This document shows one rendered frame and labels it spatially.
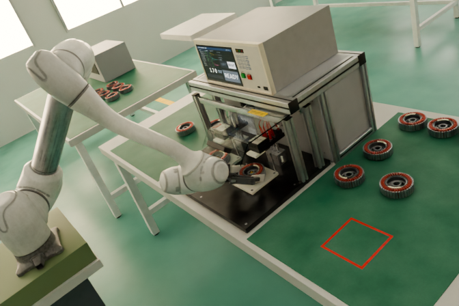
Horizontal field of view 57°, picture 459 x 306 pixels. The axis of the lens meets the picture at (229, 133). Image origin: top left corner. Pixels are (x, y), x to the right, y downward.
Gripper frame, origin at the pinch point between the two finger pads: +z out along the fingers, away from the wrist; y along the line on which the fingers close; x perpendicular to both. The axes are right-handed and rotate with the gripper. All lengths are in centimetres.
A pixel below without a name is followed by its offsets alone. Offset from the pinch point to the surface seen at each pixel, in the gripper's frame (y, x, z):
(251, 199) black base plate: -8.8, 7.5, -6.5
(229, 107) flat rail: 16.3, -24.6, -3.1
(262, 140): -2.4, -14.4, 1.4
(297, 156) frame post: -20.4, -12.5, 3.5
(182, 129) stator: 75, -3, 11
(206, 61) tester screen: 28, -43, -9
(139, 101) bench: 157, -6, 23
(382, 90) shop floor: 88, -32, 219
